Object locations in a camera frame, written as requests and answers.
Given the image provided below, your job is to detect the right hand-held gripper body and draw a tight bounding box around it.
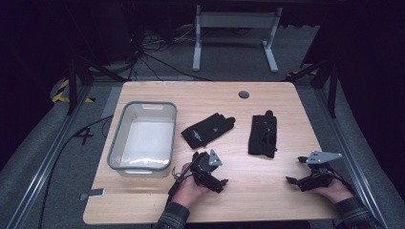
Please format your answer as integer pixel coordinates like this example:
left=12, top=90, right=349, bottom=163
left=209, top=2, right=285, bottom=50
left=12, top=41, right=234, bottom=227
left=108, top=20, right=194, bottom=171
left=299, top=151, right=344, bottom=193

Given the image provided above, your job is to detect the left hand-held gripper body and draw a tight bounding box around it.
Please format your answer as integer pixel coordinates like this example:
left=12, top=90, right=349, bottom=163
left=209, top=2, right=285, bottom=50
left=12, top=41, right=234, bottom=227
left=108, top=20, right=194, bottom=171
left=190, top=148, right=224, bottom=189

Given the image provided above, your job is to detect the black glove with white logo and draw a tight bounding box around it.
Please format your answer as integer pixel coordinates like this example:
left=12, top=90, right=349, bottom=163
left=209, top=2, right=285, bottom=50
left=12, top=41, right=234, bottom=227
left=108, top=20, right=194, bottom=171
left=181, top=112, right=237, bottom=150

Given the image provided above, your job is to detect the black glove with blue dots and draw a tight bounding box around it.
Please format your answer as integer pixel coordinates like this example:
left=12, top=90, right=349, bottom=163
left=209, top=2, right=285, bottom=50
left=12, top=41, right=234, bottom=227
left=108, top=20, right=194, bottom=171
left=247, top=110, right=278, bottom=159

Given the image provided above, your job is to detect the person's right hand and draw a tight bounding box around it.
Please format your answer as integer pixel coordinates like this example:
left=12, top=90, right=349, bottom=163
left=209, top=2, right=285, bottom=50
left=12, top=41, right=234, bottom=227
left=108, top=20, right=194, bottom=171
left=309, top=177, right=354, bottom=205

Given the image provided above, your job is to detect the person's left hand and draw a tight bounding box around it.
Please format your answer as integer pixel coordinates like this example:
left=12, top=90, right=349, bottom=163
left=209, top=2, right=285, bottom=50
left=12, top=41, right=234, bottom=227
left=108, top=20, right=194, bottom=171
left=171, top=162, right=209, bottom=210

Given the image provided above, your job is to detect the black metal stand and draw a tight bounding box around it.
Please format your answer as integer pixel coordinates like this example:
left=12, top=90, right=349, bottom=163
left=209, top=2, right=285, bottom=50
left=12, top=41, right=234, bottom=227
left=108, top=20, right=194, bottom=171
left=286, top=56, right=339, bottom=119
left=66, top=56, right=129, bottom=116

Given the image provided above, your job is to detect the grey tape strip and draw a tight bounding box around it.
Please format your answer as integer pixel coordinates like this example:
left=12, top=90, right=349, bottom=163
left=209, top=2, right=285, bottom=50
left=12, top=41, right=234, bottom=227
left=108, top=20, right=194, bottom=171
left=78, top=188, right=106, bottom=201

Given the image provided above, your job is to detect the yellow black hazard tape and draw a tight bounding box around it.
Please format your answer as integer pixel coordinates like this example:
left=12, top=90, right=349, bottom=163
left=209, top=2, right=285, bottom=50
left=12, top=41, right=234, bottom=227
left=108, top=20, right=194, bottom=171
left=52, top=79, right=96, bottom=104

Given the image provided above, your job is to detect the right hand-held gripper cable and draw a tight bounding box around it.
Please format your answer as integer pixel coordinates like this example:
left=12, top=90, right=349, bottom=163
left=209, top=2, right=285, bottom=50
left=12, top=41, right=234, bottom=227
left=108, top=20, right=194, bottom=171
left=329, top=167, right=355, bottom=196

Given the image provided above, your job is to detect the hand-held gripper cable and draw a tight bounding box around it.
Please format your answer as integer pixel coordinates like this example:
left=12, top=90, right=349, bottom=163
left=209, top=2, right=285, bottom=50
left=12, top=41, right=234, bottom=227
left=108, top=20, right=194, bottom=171
left=166, top=161, right=196, bottom=204
left=329, top=167, right=355, bottom=196

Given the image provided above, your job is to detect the left hand-held gripper cable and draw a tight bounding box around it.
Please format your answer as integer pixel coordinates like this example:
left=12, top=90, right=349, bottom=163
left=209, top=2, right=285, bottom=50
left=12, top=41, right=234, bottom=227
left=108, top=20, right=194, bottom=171
left=166, top=161, right=196, bottom=204

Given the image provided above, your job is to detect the aluminium floor rail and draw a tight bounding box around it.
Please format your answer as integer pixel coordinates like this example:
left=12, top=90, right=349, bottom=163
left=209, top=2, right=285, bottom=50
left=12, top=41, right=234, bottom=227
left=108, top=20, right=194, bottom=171
left=5, top=85, right=94, bottom=229
left=313, top=85, right=390, bottom=229

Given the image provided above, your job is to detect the tangle of black cables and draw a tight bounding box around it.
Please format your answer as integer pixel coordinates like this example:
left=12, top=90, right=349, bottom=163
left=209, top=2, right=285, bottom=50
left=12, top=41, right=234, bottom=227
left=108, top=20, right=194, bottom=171
left=126, top=27, right=212, bottom=82

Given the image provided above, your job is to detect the black floor cable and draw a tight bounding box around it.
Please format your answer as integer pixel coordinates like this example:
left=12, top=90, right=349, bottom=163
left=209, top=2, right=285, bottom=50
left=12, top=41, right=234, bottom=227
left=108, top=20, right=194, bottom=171
left=37, top=114, right=115, bottom=229

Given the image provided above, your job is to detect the white metal desk frame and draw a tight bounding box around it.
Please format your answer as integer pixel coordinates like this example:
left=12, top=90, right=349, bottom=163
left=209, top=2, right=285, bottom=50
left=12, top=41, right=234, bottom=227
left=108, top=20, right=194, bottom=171
left=192, top=4, right=284, bottom=73

